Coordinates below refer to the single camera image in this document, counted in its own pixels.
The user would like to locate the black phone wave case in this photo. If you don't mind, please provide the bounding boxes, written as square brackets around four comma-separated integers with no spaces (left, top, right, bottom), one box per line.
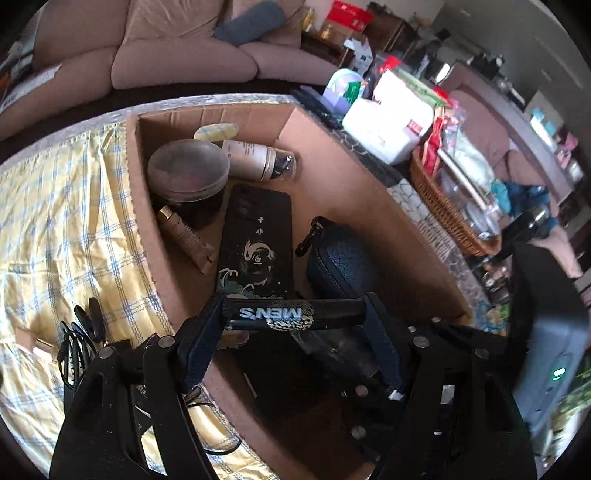
[215,183,294,299]

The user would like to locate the black men's tube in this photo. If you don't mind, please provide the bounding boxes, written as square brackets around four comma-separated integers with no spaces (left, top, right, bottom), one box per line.
[222,298,366,332]

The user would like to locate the round dark lidded container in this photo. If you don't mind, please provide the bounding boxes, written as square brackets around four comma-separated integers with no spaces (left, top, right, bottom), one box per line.
[147,139,230,204]

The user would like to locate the tan cosmetic tube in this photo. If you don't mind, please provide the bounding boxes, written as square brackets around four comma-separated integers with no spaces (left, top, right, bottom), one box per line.
[157,206,217,274]

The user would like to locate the yellow plaid tablecloth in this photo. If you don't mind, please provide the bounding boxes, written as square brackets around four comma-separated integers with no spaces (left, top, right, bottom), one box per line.
[0,121,279,480]

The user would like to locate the dark blue zip case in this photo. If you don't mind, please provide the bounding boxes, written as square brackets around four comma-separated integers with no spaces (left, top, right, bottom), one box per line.
[295,216,380,299]

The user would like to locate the brown cardboard box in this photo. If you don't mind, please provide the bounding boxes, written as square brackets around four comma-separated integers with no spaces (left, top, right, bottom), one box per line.
[125,104,474,479]

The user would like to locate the wicker basket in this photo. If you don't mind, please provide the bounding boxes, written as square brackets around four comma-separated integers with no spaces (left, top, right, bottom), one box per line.
[410,146,502,257]

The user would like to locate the beige pump bottle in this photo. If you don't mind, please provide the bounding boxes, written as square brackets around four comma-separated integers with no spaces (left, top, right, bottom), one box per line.
[221,140,297,182]

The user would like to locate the pale yellow pouch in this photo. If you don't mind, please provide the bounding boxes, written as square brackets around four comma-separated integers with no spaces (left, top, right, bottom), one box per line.
[193,123,239,143]

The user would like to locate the white tissue pack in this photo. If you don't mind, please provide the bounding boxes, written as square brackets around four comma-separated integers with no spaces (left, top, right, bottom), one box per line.
[342,70,434,165]

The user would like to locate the white paper on sofa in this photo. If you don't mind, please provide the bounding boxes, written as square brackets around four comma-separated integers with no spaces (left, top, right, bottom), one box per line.
[0,64,62,113]

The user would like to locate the pink-brown sofa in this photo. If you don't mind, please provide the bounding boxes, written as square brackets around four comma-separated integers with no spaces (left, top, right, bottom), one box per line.
[1,1,337,140]

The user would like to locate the blue-grey cushion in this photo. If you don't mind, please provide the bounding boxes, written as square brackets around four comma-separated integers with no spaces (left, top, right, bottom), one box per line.
[213,1,287,47]

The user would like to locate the red box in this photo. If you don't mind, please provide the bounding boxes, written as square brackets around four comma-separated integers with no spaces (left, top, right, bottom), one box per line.
[327,1,374,33]

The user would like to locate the black thin cable loop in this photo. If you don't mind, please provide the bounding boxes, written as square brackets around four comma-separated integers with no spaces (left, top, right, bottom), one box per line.
[133,386,243,458]

